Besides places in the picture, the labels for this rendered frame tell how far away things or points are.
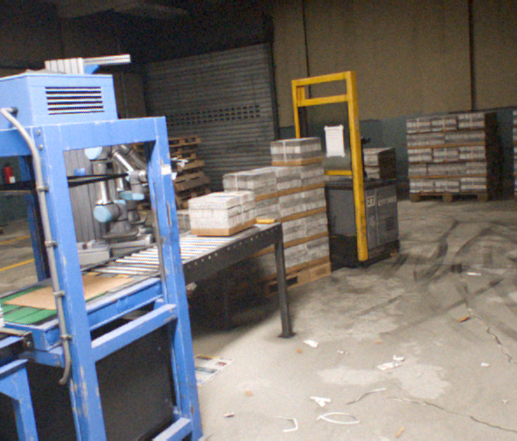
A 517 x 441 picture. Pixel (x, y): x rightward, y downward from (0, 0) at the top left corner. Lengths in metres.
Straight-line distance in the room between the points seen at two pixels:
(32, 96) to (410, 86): 9.16
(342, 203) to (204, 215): 2.40
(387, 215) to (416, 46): 5.55
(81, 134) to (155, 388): 1.22
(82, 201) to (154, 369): 1.84
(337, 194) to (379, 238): 0.60
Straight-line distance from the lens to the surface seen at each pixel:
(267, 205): 4.93
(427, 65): 10.96
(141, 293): 2.76
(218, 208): 3.65
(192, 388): 2.90
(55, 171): 2.20
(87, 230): 4.34
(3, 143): 2.36
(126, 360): 2.65
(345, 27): 11.49
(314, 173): 5.32
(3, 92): 2.51
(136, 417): 2.76
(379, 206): 5.83
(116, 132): 2.43
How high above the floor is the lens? 1.49
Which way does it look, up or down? 10 degrees down
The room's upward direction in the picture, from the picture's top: 5 degrees counter-clockwise
